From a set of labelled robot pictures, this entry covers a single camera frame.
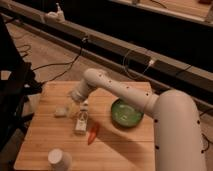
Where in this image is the white sponge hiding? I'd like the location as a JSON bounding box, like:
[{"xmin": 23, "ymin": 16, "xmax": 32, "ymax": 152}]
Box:
[{"xmin": 54, "ymin": 107, "xmax": 68, "ymax": 117}]

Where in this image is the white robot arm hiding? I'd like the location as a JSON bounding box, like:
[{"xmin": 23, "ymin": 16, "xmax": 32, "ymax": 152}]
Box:
[{"xmin": 70, "ymin": 68, "xmax": 207, "ymax": 171}]

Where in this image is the green ceramic bowl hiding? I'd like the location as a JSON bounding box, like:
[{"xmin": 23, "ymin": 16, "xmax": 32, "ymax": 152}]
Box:
[{"xmin": 111, "ymin": 99, "xmax": 144, "ymax": 128}]

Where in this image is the white squeeze bottle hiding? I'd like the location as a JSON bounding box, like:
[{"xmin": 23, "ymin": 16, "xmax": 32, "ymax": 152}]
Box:
[{"xmin": 74, "ymin": 101, "xmax": 88, "ymax": 135}]

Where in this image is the red chili pepper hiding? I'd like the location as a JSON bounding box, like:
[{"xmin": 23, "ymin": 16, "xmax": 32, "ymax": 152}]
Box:
[{"xmin": 88, "ymin": 123, "xmax": 100, "ymax": 144}]

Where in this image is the white paper cup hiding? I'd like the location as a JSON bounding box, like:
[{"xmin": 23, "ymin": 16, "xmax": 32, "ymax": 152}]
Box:
[{"xmin": 48, "ymin": 149, "xmax": 71, "ymax": 171}]

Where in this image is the black equipment stand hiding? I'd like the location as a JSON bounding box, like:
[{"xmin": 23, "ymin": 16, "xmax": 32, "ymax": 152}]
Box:
[{"xmin": 0, "ymin": 14, "xmax": 42, "ymax": 152}]

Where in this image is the black floor cable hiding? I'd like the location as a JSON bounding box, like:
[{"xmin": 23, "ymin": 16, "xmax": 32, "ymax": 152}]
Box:
[{"xmin": 32, "ymin": 39, "xmax": 88, "ymax": 84}]

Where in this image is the long metal rail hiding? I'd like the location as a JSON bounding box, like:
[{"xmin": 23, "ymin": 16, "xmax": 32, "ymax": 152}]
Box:
[{"xmin": 0, "ymin": 0, "xmax": 213, "ymax": 91}]

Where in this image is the white object on rail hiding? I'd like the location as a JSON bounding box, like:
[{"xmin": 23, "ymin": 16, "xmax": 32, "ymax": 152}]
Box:
[{"xmin": 45, "ymin": 4, "xmax": 65, "ymax": 22}]

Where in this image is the black cables right floor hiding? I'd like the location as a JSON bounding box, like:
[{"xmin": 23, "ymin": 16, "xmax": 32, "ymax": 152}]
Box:
[{"xmin": 199, "ymin": 108, "xmax": 213, "ymax": 154}]

